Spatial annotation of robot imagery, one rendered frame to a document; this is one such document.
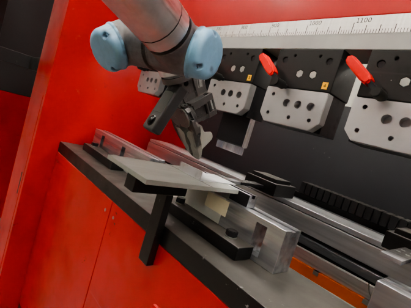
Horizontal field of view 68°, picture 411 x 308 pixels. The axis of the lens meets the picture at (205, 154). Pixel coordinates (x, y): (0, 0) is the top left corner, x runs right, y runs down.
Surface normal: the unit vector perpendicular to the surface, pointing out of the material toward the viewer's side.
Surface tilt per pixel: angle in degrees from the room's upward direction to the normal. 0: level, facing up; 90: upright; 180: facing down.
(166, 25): 116
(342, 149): 90
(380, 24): 90
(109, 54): 129
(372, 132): 90
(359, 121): 90
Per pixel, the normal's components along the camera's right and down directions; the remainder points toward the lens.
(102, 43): -0.56, 0.55
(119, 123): 0.63, 0.26
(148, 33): 0.00, 0.95
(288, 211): -0.73, -0.15
